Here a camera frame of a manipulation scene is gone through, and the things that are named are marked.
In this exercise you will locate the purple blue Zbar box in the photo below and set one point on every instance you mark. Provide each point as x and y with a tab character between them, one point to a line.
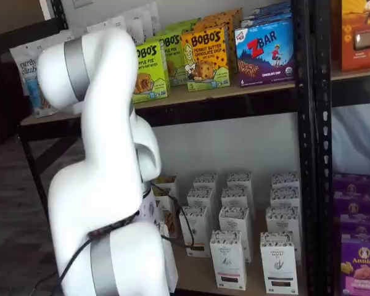
265	22
271	10
265	55

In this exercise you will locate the yellow Bobo's peanut butter box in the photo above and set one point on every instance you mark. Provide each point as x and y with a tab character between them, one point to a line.
235	17
203	61
216	24

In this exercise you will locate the dark brown furniture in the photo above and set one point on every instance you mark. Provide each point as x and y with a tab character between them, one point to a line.
3	108

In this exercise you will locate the purple Annie's box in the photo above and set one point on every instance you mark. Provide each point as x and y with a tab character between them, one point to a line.
351	183
353	203
362	268
360	226

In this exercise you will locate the orange snack box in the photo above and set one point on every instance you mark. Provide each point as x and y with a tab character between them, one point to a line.
360	46

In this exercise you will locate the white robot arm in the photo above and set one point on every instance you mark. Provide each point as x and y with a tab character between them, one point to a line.
105	154

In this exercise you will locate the white box tan strip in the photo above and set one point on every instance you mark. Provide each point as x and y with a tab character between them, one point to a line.
285	179
282	219
279	265
285	197

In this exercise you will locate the white plastic sheet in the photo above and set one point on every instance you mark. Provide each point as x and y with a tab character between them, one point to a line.
357	138

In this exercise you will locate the white granola bag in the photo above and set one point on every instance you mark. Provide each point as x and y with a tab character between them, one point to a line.
135	24
152	18

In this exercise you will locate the yellow white granola box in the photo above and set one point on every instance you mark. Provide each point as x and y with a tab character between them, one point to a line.
165	197
168	180
169	222

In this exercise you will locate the granola bag blue label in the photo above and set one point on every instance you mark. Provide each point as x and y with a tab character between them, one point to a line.
27	71

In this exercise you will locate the green Bobo's apple pie box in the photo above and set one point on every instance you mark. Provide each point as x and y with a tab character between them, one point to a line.
154	77
174	61
182	26

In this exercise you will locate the white box pink strip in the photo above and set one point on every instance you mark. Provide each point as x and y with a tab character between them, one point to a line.
237	195
228	262
240	179
235	219

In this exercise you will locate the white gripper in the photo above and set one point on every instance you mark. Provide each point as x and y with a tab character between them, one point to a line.
147	189

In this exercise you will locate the granola bag red label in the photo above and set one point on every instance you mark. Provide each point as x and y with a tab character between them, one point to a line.
114	22

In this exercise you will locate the black metal shelf frame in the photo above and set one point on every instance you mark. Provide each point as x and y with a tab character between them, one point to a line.
234	106
322	92

